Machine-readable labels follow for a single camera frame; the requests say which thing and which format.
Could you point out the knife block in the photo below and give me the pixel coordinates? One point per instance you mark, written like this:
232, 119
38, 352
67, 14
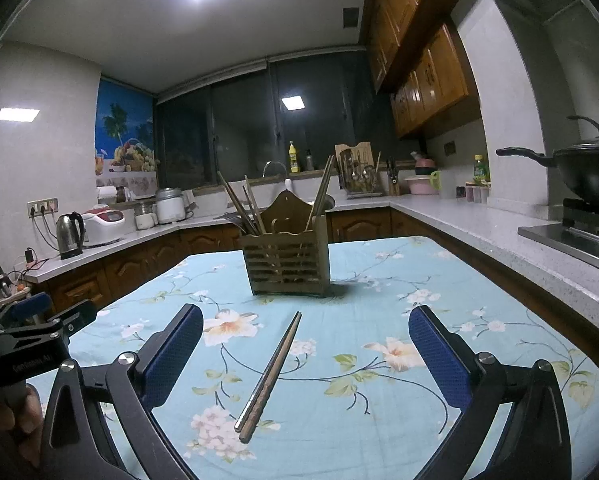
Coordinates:
393, 180

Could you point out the fruit wall poster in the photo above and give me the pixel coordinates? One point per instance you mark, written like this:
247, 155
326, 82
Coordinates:
124, 130

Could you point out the steel electric kettle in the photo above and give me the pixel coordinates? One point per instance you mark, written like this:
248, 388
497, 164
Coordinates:
69, 235

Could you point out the person's left hand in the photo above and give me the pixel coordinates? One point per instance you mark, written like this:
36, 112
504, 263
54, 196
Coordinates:
4, 420

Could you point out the glass jar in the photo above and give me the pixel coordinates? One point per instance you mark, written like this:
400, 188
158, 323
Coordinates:
144, 217

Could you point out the white pot with lid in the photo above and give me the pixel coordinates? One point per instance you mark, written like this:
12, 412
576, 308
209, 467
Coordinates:
170, 207

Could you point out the metal fork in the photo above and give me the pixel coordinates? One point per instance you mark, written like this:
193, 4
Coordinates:
227, 219

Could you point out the green cup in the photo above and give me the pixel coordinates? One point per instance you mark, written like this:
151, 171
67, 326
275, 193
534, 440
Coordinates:
435, 181

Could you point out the steel gas stove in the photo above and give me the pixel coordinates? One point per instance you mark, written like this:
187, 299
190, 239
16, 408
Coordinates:
579, 240

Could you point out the blue floral tablecloth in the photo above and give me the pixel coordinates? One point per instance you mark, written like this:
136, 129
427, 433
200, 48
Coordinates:
359, 310

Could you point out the ceiling vent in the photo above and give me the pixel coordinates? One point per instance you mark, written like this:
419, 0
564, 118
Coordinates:
350, 17

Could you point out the wooden base cabinets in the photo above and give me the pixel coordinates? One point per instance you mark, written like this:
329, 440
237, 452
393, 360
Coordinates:
129, 270

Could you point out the black wok with lid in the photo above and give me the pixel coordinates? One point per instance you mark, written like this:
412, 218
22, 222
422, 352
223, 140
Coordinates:
587, 170

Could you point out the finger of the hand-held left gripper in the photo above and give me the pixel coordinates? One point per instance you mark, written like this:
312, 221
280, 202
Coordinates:
29, 307
77, 316

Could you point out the wooden wall cabinets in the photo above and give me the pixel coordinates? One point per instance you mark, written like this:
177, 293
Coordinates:
429, 80

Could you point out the wooden utensil holder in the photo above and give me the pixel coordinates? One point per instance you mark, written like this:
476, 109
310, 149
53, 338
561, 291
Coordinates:
284, 265

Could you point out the white red rice cooker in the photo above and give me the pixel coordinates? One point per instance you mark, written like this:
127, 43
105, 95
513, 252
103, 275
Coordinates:
103, 227

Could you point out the yellow bottle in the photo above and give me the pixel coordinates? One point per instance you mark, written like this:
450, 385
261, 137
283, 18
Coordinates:
294, 160

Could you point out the dark window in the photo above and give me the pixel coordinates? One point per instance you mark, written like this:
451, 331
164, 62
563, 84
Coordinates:
229, 125

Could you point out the wooden chopstick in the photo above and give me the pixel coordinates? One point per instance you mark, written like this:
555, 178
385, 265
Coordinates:
253, 427
233, 200
249, 210
317, 195
255, 205
325, 187

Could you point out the utensil drying rack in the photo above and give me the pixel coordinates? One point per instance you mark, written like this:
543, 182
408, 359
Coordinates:
359, 170

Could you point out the black wall outlet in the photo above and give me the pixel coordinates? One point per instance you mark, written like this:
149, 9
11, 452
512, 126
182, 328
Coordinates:
449, 148

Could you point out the pink lidded pot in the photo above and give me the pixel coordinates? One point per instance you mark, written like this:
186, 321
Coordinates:
424, 165

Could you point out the dark bottle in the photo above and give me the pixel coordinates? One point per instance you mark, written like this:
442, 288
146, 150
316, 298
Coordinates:
310, 161

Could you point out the white wall outlet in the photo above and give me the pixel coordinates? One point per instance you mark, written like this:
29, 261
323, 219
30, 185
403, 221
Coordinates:
43, 207

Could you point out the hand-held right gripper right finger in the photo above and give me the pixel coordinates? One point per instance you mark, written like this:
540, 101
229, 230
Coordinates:
437, 355

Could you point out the row of spice jars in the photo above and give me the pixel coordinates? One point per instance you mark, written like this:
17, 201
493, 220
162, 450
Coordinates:
472, 194

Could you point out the pink basin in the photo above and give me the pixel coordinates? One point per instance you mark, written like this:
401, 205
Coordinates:
419, 186

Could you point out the chrome faucet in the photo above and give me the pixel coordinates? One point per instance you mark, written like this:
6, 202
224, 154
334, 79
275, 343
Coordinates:
274, 165

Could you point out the green label bottle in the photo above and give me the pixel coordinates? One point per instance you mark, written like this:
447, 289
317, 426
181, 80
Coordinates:
480, 172

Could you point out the metal chopstick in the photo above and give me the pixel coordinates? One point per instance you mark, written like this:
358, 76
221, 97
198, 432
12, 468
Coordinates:
259, 385

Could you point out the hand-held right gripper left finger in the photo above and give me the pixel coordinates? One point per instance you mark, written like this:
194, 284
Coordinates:
174, 355

